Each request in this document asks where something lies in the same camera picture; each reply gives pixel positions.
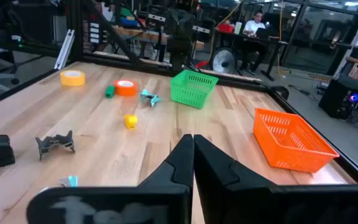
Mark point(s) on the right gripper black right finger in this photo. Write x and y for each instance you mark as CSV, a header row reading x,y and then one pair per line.
x,y
228,199

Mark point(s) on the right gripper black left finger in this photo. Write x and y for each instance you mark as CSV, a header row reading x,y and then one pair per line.
x,y
166,202

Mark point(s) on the small yellow stapler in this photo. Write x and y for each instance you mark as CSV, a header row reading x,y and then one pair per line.
x,y
130,121

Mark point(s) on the teal staple remover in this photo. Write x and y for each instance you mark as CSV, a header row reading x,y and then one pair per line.
x,y
150,98

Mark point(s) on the orange tape roll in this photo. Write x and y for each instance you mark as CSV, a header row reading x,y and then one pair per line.
x,y
125,90

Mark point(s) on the green cylinder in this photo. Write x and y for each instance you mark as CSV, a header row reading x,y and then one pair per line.
x,y
110,92

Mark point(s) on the black staple remover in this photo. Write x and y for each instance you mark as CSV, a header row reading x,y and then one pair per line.
x,y
54,142

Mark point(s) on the yellow tape roll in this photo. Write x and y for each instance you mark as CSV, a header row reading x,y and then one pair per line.
x,y
72,80

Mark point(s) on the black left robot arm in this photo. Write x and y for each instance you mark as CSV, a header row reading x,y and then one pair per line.
x,y
180,46

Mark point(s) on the orange plastic basket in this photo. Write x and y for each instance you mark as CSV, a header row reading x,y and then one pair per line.
x,y
291,146

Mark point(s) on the green plastic basket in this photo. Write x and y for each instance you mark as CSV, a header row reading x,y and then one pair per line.
x,y
193,90

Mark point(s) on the round silver reflector dish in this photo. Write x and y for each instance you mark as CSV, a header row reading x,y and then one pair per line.
x,y
224,61

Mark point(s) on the black computer tower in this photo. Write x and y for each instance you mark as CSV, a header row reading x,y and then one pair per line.
x,y
337,99

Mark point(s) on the black desk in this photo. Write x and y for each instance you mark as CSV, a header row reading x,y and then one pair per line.
x,y
275,43

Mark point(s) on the wooden workbench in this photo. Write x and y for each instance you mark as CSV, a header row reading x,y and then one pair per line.
x,y
141,35

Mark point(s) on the black laptop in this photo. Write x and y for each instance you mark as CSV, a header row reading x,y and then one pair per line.
x,y
263,32

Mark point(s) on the red box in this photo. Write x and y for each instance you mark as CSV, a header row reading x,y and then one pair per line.
x,y
226,28

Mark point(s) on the white cup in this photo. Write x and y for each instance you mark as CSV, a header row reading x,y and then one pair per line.
x,y
238,28

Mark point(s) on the person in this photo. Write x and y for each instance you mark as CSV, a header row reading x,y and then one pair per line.
x,y
253,26

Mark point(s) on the silver aluminium extrusion bar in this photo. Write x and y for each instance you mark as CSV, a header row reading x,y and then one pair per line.
x,y
64,49

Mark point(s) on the black aluminium table frame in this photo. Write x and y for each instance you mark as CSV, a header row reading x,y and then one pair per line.
x,y
76,37

